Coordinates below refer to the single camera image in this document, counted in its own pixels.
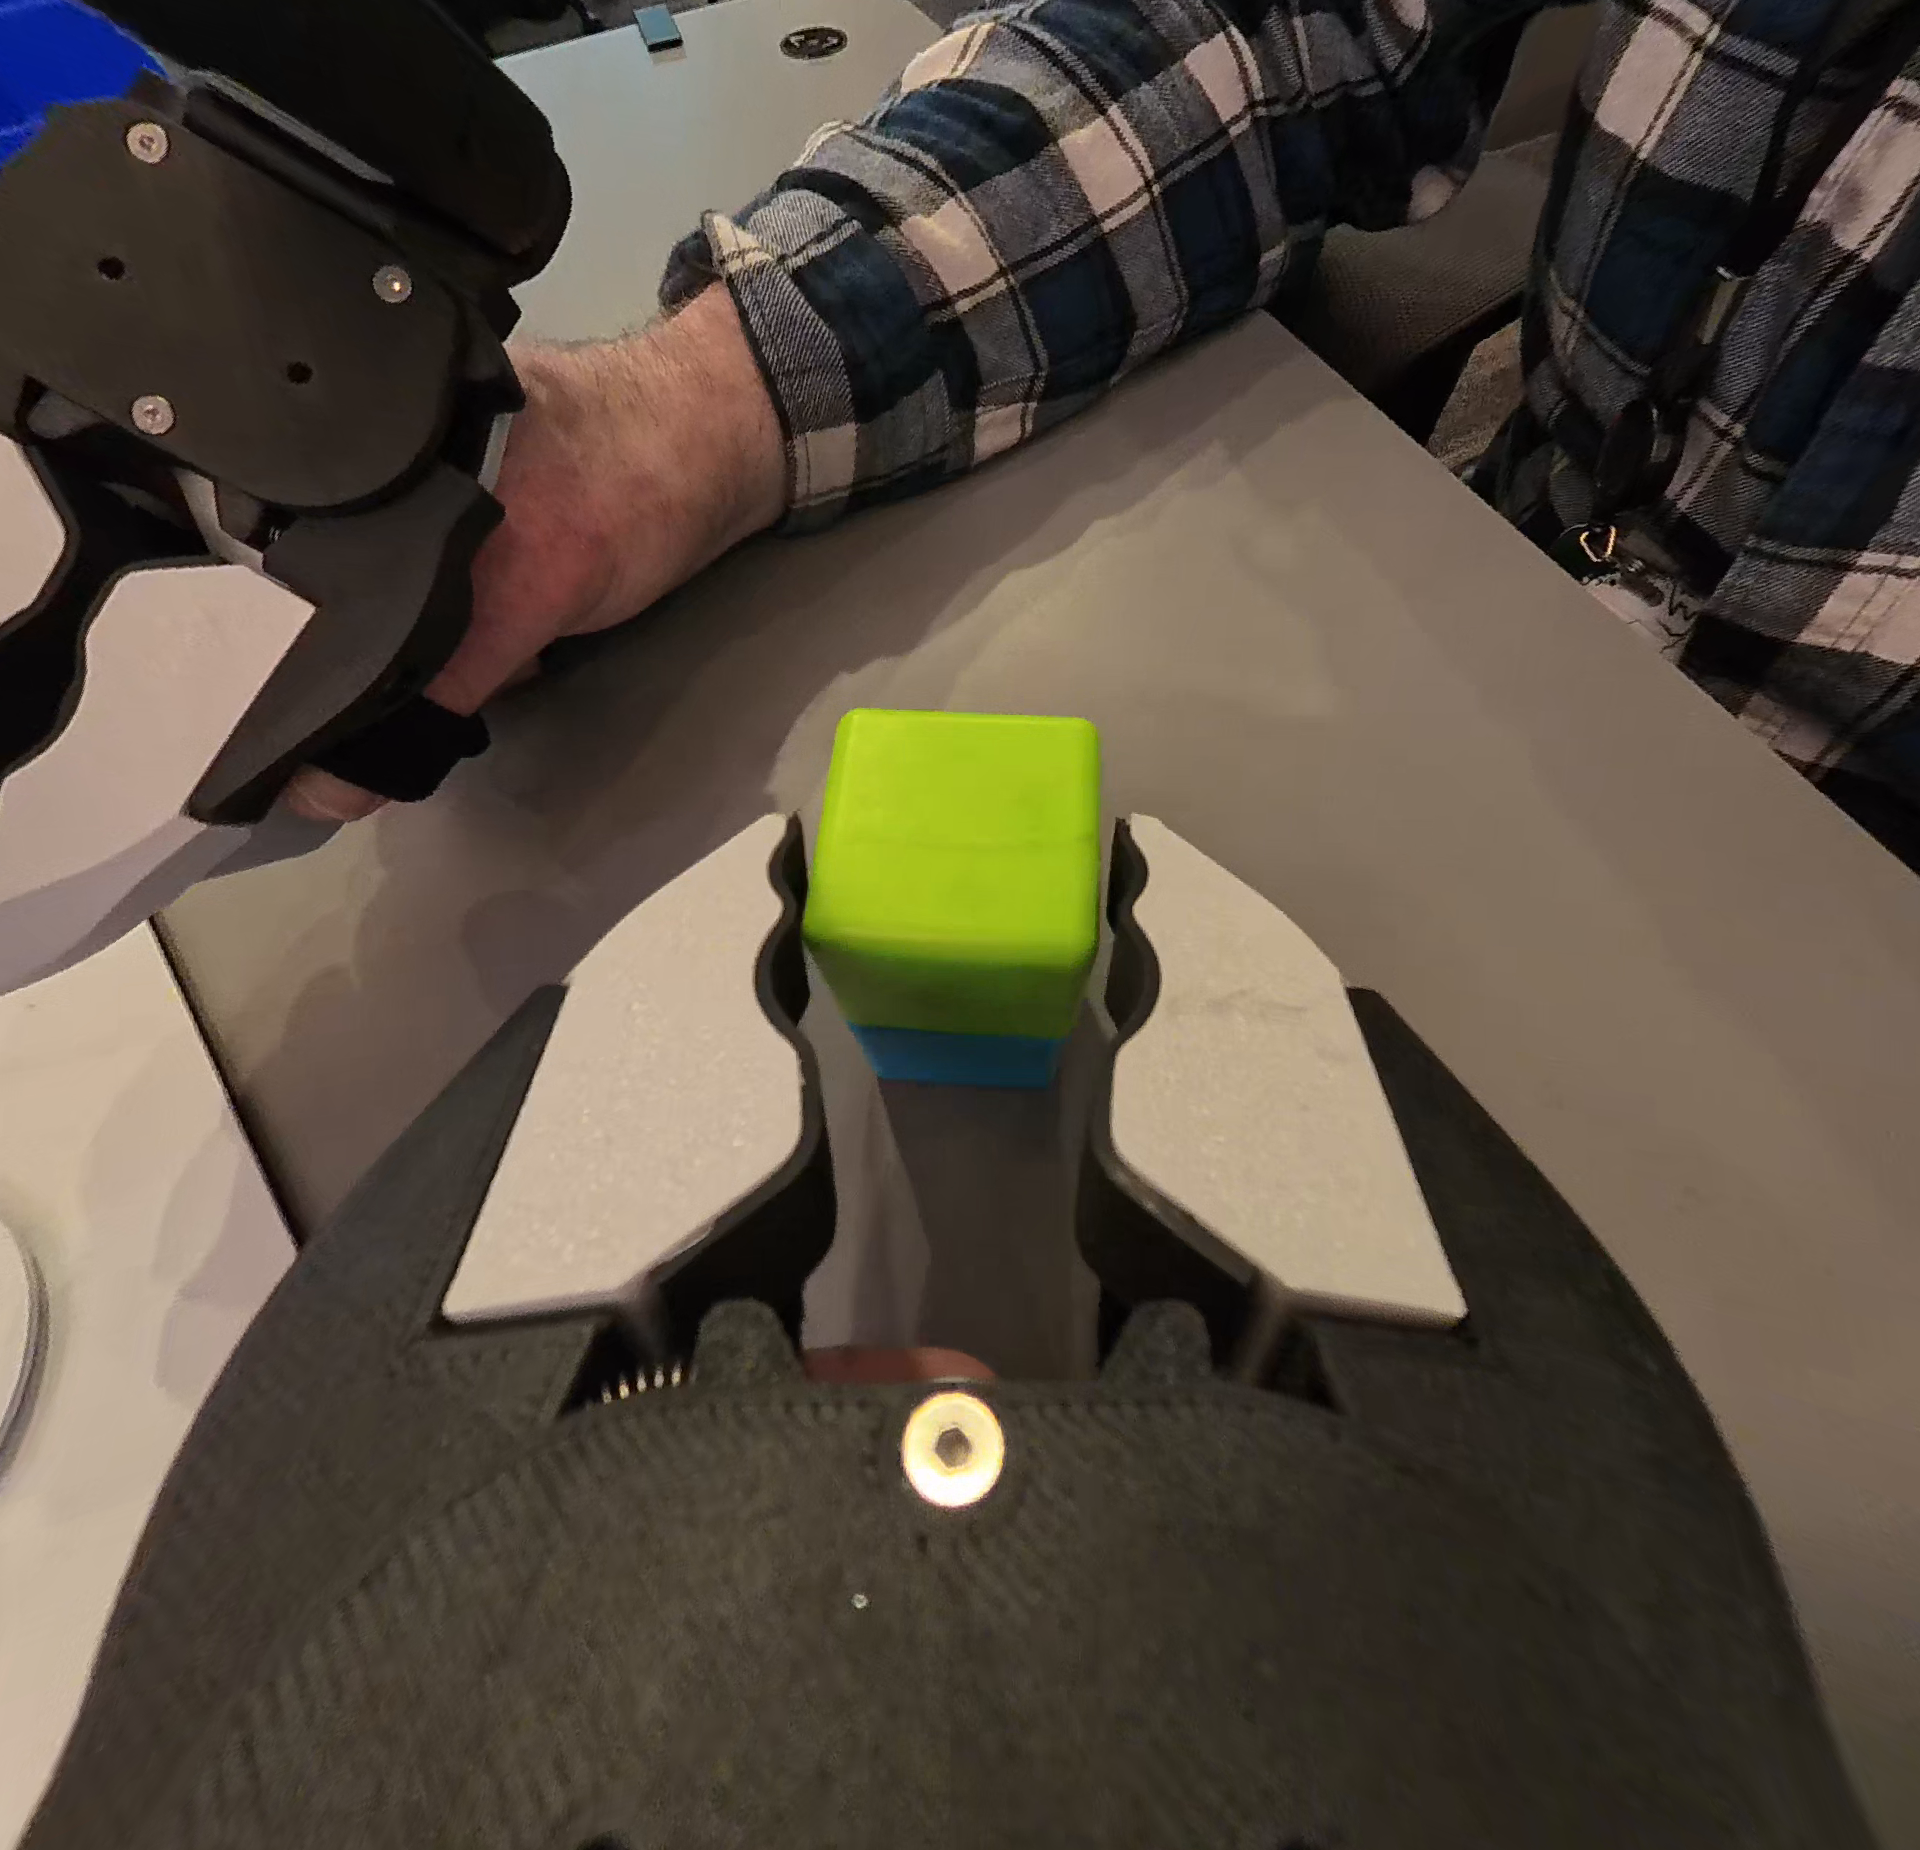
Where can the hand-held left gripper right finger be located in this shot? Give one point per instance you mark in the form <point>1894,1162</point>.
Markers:
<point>1261,1115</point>

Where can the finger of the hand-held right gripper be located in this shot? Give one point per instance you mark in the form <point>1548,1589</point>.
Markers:
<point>27,529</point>
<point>151,710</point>

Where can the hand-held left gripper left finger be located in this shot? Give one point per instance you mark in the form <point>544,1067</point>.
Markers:
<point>647,1115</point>

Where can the turquoise cube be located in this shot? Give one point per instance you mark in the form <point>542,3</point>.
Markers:
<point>962,1056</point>

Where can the green cube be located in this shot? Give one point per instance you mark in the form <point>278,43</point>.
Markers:
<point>962,875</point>

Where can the grey desk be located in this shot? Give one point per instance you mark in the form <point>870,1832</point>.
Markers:
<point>1426,907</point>

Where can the person's right hand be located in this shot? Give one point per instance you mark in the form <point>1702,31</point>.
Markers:
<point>647,469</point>

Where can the blue plastic bin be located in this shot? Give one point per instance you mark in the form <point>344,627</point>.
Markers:
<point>60,65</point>

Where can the grey table with grommet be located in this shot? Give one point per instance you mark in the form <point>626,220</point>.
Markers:
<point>647,185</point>

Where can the grey chair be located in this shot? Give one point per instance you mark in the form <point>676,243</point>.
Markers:
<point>1426,277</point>

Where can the person's torso in plaid shirt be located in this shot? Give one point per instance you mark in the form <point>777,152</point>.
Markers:
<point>1772,304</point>

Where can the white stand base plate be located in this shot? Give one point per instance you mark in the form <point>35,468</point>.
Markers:
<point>119,1205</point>

